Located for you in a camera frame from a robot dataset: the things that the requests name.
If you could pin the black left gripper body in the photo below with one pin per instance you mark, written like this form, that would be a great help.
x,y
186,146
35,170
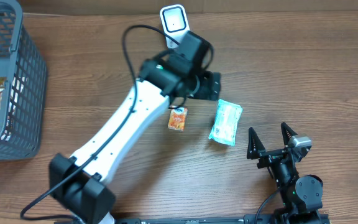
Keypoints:
x,y
212,86

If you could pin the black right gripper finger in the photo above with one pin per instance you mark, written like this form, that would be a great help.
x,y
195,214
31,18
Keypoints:
x,y
288,134
255,146

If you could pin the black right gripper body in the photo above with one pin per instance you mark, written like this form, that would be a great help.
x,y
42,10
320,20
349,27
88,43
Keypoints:
x,y
274,157

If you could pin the teal tissue pack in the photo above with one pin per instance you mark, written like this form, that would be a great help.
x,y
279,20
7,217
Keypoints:
x,y
225,124

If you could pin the orange Kleenex tissue pack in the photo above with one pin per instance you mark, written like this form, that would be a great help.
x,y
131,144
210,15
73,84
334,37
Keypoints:
x,y
177,119

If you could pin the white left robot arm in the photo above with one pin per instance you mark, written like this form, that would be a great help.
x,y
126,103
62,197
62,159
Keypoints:
x,y
80,182

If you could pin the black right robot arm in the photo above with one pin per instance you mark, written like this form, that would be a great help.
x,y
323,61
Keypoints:
x,y
301,196

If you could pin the white barcode scanner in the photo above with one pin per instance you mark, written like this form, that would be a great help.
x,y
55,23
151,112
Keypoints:
x,y
174,21

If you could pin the grey plastic mesh basket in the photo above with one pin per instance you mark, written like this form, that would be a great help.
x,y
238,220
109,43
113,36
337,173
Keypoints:
x,y
24,73

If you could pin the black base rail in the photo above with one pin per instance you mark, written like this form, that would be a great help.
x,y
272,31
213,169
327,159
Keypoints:
x,y
246,219

